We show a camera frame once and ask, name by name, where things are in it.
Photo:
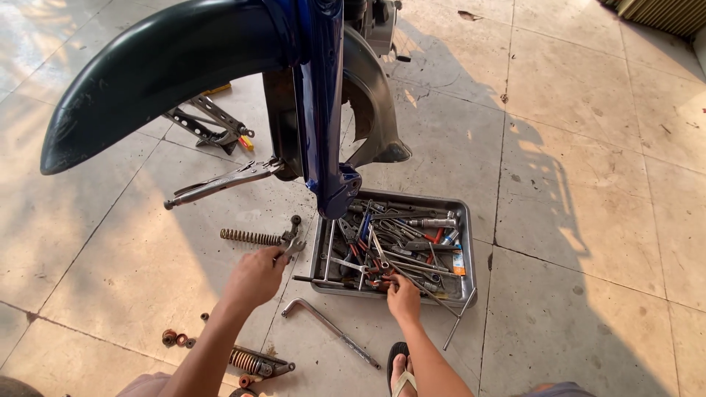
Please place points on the person's right hand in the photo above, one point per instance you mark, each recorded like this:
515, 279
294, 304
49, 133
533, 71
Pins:
404, 302

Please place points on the person's left hand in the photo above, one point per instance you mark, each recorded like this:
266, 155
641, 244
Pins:
255, 281

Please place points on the person's left fingers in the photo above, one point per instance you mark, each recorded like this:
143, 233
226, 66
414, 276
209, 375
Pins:
279, 259

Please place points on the person's right fingers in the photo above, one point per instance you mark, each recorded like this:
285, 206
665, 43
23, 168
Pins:
397, 281

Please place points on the grey metal suspension link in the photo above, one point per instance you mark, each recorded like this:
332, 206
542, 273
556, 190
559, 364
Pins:
293, 243

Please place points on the rusty coil spring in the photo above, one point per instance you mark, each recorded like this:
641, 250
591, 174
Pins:
251, 237

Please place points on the heap of hand tools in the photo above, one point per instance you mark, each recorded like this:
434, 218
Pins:
386, 242

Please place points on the orange glue tube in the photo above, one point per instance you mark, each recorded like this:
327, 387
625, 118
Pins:
459, 263

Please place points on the black flip-flop sandal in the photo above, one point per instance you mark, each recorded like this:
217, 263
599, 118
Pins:
392, 353

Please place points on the grey metal tool tray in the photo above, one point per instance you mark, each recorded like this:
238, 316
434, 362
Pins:
467, 248

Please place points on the L-shaped socket wrench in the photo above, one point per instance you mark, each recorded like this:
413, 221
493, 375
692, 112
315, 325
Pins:
331, 328

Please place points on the person's right foot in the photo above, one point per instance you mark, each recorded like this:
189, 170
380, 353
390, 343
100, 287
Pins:
401, 369

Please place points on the silver locking pliers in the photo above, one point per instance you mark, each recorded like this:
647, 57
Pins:
220, 183

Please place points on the shock absorber with orange spring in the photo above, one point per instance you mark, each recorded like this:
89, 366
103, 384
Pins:
259, 364

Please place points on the orange cylindrical bushing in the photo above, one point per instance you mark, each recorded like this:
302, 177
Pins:
246, 380

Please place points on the orange round bushing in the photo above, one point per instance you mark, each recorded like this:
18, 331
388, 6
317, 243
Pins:
181, 339

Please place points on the rusty round bushing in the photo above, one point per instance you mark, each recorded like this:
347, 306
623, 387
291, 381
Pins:
169, 337

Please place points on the dark rusty fork leg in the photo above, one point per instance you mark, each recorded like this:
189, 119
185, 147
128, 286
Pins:
278, 121

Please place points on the blue motorcycle fork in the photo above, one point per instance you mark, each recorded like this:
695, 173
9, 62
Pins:
320, 110

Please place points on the grey scissor jack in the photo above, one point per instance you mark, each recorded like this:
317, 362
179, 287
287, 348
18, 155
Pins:
212, 114

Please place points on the grey inner mudguard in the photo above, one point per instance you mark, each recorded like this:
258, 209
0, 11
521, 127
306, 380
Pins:
376, 93

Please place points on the black motorcycle front fender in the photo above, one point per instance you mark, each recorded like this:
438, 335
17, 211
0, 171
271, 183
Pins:
165, 60

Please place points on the grey motorcycle engine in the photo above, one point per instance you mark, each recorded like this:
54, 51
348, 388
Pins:
379, 22

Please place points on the corrugated metal shutter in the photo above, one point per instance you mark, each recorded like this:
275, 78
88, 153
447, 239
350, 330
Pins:
662, 14

